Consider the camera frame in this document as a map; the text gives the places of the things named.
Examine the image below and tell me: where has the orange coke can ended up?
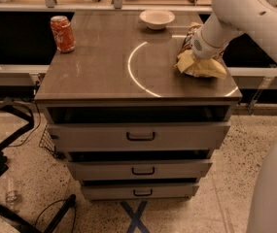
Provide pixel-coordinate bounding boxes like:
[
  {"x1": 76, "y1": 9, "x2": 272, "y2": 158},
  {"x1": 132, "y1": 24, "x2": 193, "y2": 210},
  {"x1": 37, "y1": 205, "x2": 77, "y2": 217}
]
[{"x1": 51, "y1": 16, "x2": 76, "y2": 52}]

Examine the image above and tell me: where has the grey drawer cabinet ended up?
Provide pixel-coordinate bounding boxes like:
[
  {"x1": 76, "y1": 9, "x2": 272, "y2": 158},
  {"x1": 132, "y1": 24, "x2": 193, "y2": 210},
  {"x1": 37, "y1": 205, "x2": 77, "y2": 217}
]
[{"x1": 34, "y1": 10, "x2": 243, "y2": 202}]

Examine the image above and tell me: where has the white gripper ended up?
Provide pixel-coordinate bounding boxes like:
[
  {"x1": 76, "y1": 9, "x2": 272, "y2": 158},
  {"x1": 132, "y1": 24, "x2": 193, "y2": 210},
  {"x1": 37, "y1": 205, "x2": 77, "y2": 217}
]
[{"x1": 190, "y1": 26, "x2": 227, "y2": 59}]

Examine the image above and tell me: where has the brown chip bag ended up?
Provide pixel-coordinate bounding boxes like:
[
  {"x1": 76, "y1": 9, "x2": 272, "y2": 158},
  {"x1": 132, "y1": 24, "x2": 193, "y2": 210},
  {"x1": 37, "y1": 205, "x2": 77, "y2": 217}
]
[{"x1": 174, "y1": 22, "x2": 226, "y2": 79}]

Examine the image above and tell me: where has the drawer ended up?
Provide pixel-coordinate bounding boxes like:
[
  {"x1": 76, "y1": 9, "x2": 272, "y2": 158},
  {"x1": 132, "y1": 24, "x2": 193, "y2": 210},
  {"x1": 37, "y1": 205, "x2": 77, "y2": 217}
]
[
  {"x1": 48, "y1": 122, "x2": 230, "y2": 152},
  {"x1": 68, "y1": 159, "x2": 212, "y2": 181},
  {"x1": 81, "y1": 183, "x2": 199, "y2": 201}
]

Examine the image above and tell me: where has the top drawer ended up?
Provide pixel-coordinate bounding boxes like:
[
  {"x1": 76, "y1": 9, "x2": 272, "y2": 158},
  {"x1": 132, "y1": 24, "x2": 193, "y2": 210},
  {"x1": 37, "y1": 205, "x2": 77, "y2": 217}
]
[{"x1": 48, "y1": 122, "x2": 230, "y2": 152}]

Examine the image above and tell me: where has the bottom drawer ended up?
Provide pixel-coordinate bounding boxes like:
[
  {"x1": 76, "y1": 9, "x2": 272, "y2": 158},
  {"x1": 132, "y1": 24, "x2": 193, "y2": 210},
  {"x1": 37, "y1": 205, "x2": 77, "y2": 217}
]
[{"x1": 81, "y1": 183, "x2": 199, "y2": 201}]

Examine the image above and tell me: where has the white bowl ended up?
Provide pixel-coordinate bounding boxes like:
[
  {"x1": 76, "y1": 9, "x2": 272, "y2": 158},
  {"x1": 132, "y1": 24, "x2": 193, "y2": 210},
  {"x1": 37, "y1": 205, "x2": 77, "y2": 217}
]
[{"x1": 140, "y1": 10, "x2": 175, "y2": 30}]

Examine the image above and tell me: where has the black chair frame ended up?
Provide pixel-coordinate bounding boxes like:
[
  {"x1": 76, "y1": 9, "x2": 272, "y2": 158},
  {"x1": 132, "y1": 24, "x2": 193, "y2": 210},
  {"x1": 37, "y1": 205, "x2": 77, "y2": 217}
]
[{"x1": 0, "y1": 98, "x2": 76, "y2": 233}]

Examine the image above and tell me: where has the black cable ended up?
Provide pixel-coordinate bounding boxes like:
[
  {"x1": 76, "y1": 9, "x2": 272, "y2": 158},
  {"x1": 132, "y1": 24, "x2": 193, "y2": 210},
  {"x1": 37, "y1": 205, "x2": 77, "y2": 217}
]
[{"x1": 32, "y1": 197, "x2": 78, "y2": 233}]

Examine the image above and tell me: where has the black wire basket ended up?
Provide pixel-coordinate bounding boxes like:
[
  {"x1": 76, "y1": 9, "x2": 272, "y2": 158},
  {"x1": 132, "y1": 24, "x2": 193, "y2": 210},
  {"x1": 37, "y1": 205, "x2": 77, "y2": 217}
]
[{"x1": 39, "y1": 126, "x2": 60, "y2": 158}]

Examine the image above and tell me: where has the middle drawer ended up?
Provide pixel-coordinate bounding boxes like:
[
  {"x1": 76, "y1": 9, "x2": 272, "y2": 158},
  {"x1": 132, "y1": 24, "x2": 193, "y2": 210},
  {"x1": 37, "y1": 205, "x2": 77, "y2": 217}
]
[{"x1": 68, "y1": 159, "x2": 212, "y2": 181}]

